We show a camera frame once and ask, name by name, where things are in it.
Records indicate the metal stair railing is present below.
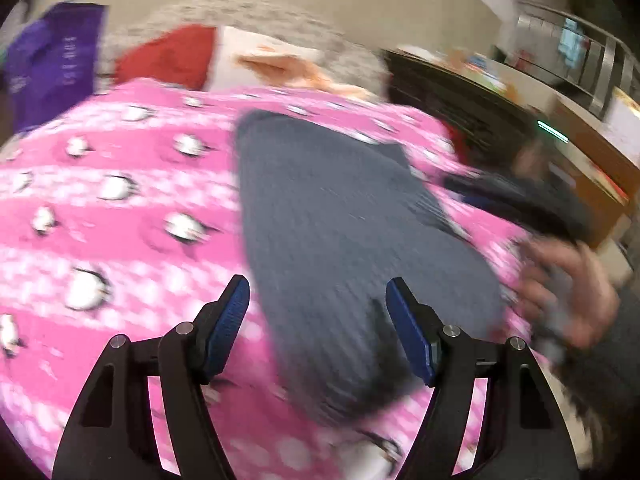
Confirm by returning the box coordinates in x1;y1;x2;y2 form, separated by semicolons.
515;0;636;121

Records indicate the person's right forearm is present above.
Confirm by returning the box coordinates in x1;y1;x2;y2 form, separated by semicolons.
560;280;640;421

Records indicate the red pillow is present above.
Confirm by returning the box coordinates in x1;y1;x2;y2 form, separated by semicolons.
114;25;221;92

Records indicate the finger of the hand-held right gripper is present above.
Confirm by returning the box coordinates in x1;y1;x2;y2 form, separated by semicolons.
442;172;501;208

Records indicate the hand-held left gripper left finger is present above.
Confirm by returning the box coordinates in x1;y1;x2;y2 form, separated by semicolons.
50;275;251;480

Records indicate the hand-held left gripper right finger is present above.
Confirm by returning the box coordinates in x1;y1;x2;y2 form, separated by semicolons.
385;276;581;480

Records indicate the red white orange plush cloth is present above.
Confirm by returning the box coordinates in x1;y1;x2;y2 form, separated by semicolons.
210;27;371;98

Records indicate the black crate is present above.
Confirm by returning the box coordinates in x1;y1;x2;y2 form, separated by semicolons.
382;49;541;171

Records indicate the purple shopping bag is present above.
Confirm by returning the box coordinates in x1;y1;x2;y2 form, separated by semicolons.
2;2;108;133

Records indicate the person's right hand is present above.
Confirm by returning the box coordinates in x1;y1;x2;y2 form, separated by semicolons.
512;237;622;352

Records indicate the light wooden cabinet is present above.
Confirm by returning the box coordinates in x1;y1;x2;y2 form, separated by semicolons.
550;90;640;251

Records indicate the pink penguin print blanket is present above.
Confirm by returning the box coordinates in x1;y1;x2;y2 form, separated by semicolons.
0;80;551;480

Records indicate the grey striped shirt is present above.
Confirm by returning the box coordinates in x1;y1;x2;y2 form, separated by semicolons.
235;109;506;423

